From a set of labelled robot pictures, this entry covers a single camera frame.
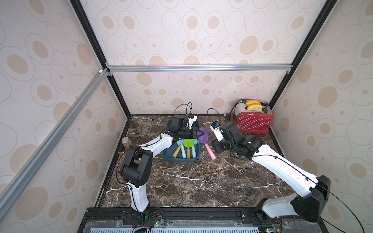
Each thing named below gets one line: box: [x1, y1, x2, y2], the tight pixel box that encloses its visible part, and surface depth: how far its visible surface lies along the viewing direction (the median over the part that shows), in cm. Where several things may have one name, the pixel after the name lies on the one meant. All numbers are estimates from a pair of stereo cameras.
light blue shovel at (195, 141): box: [192, 138, 199, 159], surface depth 98 cm
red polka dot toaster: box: [229, 99, 274, 134], surface depth 102 cm
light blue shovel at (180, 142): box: [176, 139, 187, 159], surface depth 99 cm
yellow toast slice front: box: [246, 103, 263, 112], surface depth 99 cm
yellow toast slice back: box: [245, 99, 262, 107], surface depth 102 cm
